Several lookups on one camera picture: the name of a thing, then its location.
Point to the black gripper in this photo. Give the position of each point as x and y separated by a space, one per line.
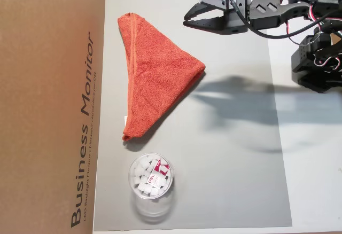
226 21

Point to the orange terry towel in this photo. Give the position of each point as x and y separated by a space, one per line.
155 79

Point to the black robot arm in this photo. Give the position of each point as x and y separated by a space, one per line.
299 1

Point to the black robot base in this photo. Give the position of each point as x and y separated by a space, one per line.
318 81

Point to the white towel label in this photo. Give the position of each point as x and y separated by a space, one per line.
125 120

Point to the grey table mat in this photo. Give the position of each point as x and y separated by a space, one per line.
213 164

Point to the red white paper label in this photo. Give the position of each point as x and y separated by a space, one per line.
157 171

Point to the brown cardboard monitor box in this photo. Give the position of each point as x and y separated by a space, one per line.
40 111

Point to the clear plastic jar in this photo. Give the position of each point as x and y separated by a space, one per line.
149 212

